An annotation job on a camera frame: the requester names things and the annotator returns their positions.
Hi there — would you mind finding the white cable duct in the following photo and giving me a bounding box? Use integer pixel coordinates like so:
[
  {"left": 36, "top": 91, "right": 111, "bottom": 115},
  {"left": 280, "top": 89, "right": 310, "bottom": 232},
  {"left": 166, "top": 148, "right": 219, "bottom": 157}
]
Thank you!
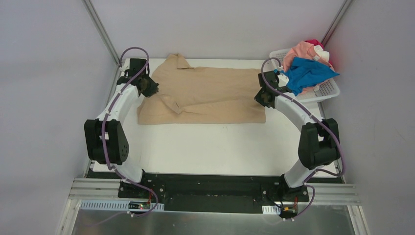
[
  {"left": 80, "top": 200, "right": 164, "bottom": 212},
  {"left": 262, "top": 205, "right": 281, "bottom": 215}
]

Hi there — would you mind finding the beige t shirt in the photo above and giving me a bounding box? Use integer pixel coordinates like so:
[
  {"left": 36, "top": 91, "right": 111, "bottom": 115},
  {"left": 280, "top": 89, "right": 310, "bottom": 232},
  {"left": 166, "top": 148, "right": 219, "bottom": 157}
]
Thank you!
[{"left": 137, "top": 54, "right": 266, "bottom": 125}]

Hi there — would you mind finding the left aluminium frame post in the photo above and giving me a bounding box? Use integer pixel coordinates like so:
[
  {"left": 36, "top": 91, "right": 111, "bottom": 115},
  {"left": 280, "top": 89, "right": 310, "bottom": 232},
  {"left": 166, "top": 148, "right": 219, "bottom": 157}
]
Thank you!
[{"left": 82, "top": 0, "right": 120, "bottom": 66}]

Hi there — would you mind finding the white plastic laundry basket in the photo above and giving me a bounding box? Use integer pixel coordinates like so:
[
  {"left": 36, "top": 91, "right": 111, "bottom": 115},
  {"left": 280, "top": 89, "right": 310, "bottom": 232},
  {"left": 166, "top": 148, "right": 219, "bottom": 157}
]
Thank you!
[{"left": 269, "top": 49, "right": 340, "bottom": 103}]

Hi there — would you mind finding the red t shirt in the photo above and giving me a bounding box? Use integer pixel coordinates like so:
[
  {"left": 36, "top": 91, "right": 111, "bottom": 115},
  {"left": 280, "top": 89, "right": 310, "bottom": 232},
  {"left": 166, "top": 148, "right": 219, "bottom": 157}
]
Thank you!
[{"left": 305, "top": 39, "right": 324, "bottom": 49}]

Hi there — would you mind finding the pink t shirt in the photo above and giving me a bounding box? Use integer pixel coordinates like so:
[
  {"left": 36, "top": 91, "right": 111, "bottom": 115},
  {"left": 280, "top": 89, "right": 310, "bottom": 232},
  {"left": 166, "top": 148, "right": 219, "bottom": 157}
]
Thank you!
[{"left": 282, "top": 41, "right": 334, "bottom": 71}]

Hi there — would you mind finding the right aluminium frame post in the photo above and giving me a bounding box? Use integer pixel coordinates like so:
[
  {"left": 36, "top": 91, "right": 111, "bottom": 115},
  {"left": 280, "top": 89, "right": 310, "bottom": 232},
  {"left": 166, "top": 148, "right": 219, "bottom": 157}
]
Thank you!
[{"left": 321, "top": 0, "right": 354, "bottom": 47}]

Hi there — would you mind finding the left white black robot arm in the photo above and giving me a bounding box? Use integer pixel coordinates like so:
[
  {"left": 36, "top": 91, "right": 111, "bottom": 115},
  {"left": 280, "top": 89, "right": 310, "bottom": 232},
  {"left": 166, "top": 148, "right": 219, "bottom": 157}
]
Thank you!
[{"left": 84, "top": 58, "right": 158, "bottom": 198}]

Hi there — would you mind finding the left white cable duct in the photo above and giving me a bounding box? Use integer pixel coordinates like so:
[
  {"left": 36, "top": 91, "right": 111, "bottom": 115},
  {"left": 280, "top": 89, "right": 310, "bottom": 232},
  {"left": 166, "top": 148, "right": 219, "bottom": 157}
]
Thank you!
[{"left": 80, "top": 200, "right": 164, "bottom": 212}]

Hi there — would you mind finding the blue t shirt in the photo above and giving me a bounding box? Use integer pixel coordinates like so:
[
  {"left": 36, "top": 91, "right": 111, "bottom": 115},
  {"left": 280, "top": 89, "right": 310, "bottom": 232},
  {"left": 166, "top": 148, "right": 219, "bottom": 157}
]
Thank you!
[{"left": 285, "top": 57, "right": 340, "bottom": 95}]

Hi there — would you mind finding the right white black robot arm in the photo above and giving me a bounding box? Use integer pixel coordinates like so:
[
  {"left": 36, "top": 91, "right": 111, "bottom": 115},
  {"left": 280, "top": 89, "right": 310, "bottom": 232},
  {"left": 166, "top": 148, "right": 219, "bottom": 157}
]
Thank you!
[{"left": 254, "top": 71, "right": 340, "bottom": 201}]

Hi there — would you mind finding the aluminium frame post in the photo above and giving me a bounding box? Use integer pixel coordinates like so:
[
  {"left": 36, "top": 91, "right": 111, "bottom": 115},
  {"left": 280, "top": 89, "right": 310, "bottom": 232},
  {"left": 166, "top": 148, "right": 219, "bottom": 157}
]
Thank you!
[
  {"left": 82, "top": 0, "right": 120, "bottom": 66},
  {"left": 321, "top": 0, "right": 354, "bottom": 47}
]

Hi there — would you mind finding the white t shirt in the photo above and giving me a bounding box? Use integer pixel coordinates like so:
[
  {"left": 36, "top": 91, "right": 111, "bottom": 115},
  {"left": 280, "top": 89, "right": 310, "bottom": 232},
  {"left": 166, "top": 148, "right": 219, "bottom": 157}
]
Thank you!
[{"left": 314, "top": 45, "right": 330, "bottom": 62}]

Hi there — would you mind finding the aluminium front rail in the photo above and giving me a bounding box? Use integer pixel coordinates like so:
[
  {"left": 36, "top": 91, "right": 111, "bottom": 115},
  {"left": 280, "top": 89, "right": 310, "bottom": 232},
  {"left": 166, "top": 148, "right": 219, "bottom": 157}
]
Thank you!
[{"left": 69, "top": 178, "right": 361, "bottom": 206}]

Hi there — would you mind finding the right white cable duct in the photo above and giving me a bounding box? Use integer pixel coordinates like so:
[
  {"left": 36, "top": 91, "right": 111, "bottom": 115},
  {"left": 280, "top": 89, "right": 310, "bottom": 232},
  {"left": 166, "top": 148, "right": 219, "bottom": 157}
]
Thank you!
[{"left": 262, "top": 205, "right": 281, "bottom": 215}]

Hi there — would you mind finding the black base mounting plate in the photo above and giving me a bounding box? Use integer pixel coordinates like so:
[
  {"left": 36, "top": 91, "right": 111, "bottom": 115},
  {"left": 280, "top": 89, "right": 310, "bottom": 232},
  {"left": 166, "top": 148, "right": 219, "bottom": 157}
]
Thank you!
[{"left": 118, "top": 173, "right": 309, "bottom": 213}]

